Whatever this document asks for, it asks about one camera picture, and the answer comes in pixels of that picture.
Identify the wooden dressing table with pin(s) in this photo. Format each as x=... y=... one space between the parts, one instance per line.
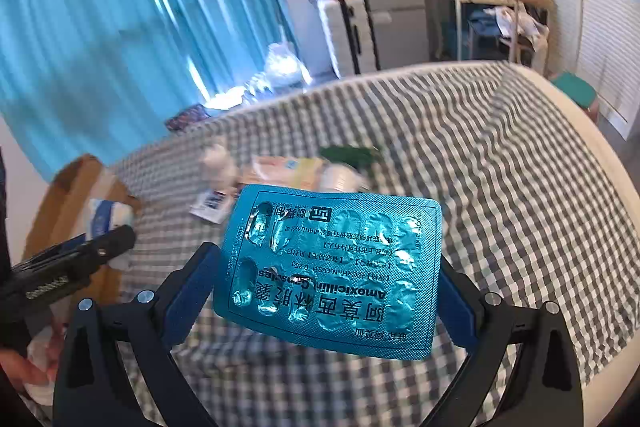
x=490 y=7

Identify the brown cardboard box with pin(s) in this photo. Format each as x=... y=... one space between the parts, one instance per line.
x=65 y=202

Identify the teal stool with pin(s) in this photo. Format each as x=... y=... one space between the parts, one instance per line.
x=575 y=89

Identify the white louvred wardrobe doors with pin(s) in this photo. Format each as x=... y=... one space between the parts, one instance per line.
x=605 y=22

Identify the white suitcase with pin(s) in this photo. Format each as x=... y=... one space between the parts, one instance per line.
x=345 y=37

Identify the grey mini fridge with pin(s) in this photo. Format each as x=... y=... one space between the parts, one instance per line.
x=397 y=17

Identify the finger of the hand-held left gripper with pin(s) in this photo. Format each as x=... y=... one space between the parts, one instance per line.
x=95 y=252

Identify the green packet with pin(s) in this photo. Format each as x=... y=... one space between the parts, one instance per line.
x=350 y=155

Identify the person's left hand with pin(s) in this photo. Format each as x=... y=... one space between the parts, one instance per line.
x=25 y=369

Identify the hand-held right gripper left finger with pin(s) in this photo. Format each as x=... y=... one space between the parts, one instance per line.
x=187 y=297

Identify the large clear water jug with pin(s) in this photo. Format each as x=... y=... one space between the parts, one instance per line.
x=287 y=64

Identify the patterned dark bag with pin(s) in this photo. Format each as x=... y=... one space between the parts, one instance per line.
x=186 y=118

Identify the teal blister pack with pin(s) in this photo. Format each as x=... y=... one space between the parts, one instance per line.
x=330 y=272

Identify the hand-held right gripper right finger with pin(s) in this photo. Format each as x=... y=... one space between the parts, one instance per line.
x=462 y=312

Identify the red brown medicine box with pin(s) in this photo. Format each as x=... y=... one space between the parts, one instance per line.
x=280 y=174

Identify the white plush toy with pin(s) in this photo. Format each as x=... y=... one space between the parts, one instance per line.
x=217 y=167

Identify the blue white packet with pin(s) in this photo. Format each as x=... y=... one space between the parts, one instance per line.
x=210 y=204

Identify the pack of small water bottles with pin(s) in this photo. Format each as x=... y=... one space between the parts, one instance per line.
x=257 y=87

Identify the blue curtain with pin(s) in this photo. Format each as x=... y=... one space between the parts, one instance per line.
x=125 y=22

